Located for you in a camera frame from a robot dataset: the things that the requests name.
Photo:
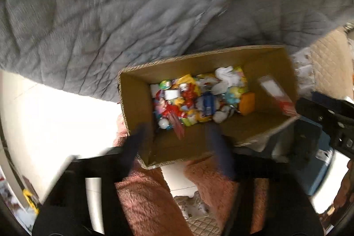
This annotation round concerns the pile of colourful wrappers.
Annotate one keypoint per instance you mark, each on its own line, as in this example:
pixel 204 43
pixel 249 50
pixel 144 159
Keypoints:
pixel 193 103

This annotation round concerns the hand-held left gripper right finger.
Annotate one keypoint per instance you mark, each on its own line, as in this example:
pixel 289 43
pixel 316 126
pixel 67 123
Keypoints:
pixel 221 153

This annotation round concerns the beige quilted cushion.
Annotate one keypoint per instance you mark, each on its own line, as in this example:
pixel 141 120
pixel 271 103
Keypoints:
pixel 329 59

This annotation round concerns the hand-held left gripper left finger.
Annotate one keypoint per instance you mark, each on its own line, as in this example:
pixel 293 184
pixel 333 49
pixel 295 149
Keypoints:
pixel 134 151

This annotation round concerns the grey quilt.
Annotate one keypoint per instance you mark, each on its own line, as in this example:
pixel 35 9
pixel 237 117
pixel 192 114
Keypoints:
pixel 110 12

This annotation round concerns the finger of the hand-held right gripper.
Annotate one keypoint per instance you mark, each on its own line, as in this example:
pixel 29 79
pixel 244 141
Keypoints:
pixel 312 111

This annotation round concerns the person's right hand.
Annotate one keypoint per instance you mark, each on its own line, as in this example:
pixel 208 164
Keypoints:
pixel 344 191

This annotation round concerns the red and white packet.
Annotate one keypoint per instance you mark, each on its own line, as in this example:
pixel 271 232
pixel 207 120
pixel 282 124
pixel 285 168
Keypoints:
pixel 276 96

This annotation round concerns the pink fluffy pants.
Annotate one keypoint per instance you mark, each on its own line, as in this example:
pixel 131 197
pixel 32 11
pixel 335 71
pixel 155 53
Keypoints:
pixel 149 202

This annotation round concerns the cardboard box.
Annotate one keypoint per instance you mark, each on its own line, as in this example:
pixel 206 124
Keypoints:
pixel 138 103

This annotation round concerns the orange block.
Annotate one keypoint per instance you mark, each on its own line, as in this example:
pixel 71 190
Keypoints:
pixel 247 103

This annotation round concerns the yellow object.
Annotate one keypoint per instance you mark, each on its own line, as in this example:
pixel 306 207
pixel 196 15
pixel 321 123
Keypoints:
pixel 29 197

